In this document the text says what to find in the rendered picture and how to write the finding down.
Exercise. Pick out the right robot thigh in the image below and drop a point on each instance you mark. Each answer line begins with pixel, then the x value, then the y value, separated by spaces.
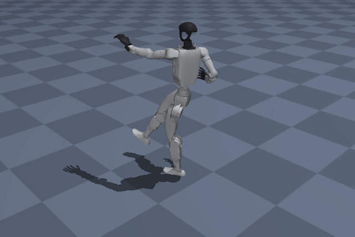
pixel 161 113

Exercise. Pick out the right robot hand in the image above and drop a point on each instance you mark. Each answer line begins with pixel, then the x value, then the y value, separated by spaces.
pixel 203 74

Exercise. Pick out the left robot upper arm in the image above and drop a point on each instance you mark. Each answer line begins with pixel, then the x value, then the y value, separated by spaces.
pixel 168 53

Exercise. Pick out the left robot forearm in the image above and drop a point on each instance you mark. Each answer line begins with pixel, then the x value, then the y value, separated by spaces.
pixel 139 51

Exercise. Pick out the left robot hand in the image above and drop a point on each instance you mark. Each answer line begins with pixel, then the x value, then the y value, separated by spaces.
pixel 125 40

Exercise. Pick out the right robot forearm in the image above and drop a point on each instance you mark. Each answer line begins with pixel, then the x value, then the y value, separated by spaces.
pixel 210 80

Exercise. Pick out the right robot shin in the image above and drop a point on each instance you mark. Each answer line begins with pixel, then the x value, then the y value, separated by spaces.
pixel 153 125

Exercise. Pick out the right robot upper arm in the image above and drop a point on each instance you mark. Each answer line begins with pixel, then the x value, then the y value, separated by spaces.
pixel 212 73

